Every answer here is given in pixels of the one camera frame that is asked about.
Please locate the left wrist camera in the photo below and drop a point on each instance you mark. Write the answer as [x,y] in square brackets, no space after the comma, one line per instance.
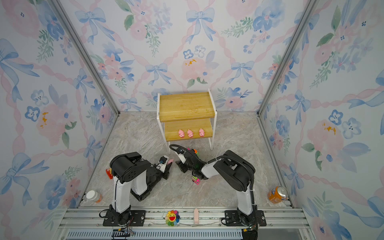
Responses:
[162,163]

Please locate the pink eraser block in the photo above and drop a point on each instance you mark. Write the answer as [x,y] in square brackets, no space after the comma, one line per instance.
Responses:
[196,216]

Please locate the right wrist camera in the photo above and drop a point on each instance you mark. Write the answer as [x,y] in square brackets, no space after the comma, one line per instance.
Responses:
[181,154]

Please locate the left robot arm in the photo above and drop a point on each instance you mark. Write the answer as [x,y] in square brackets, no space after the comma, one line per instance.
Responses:
[135,176]

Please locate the pink truck green top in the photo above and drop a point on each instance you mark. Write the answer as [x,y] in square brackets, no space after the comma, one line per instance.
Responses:
[196,180]

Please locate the wooden two-tier shelf white frame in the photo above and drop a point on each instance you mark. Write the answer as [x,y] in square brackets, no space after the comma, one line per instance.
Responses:
[192,111]

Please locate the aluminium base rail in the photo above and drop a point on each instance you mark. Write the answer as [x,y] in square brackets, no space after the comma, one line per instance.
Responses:
[277,224]

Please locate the red snack packet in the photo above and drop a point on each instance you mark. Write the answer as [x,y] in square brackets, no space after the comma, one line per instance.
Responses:
[109,173]

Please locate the orange drink can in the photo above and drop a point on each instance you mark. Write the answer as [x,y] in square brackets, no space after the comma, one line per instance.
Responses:
[278,194]

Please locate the colourful smiling flower plush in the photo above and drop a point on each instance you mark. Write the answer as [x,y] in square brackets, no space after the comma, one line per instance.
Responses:
[172,218]

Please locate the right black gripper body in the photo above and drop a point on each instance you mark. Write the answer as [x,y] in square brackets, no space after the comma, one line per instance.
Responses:
[193,170]

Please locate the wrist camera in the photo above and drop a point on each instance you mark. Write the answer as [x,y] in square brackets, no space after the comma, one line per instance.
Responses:
[181,154]
[162,163]

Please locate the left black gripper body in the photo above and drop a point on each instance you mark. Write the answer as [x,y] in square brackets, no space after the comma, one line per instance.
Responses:
[159,176]

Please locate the white cap pill bottle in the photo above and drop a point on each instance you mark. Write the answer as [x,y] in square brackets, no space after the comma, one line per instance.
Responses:
[93,196]

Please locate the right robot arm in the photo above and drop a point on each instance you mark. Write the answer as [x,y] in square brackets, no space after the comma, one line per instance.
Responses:
[236,171]

